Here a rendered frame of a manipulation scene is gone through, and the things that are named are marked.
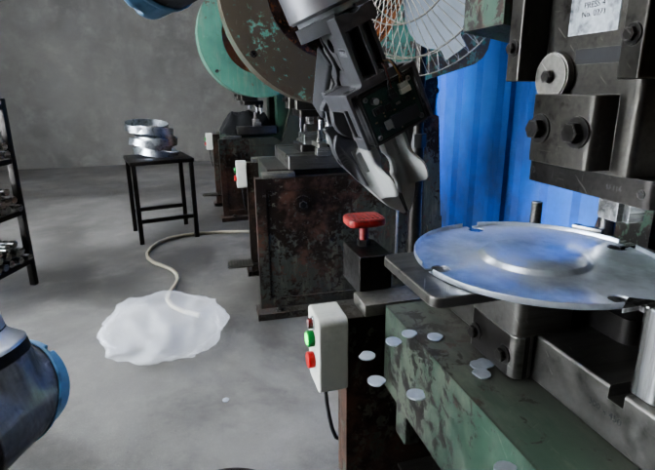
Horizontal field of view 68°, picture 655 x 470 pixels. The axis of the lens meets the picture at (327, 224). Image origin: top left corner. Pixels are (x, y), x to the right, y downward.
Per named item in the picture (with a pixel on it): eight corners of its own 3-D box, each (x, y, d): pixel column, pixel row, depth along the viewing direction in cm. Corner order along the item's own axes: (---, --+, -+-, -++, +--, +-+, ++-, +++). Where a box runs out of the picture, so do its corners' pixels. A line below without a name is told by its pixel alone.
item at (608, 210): (622, 224, 59) (627, 194, 58) (591, 215, 63) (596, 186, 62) (643, 222, 59) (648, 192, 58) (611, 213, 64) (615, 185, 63)
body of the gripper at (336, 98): (368, 159, 43) (311, 24, 38) (334, 149, 51) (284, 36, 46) (439, 120, 44) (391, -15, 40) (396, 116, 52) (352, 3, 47)
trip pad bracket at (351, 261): (359, 354, 87) (360, 252, 82) (343, 330, 96) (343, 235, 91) (390, 349, 89) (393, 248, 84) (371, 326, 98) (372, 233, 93)
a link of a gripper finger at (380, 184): (402, 236, 48) (366, 153, 44) (376, 221, 53) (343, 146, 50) (428, 220, 48) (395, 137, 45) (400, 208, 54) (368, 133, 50)
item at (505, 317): (427, 411, 52) (434, 294, 48) (379, 346, 65) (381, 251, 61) (615, 372, 58) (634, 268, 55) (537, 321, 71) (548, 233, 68)
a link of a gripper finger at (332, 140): (354, 193, 50) (319, 114, 46) (349, 190, 51) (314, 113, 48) (392, 171, 51) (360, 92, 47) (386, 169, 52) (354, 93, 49)
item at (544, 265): (747, 290, 50) (748, 283, 50) (503, 330, 42) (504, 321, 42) (550, 219, 77) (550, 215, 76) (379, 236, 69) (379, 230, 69)
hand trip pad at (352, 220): (350, 261, 86) (350, 220, 84) (340, 252, 92) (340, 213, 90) (387, 257, 88) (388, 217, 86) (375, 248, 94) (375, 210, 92)
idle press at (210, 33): (211, 231, 348) (189, -38, 300) (199, 202, 438) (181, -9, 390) (402, 213, 394) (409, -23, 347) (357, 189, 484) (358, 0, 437)
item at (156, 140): (139, 245, 317) (124, 122, 295) (131, 228, 355) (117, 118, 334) (200, 236, 335) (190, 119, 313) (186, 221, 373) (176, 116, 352)
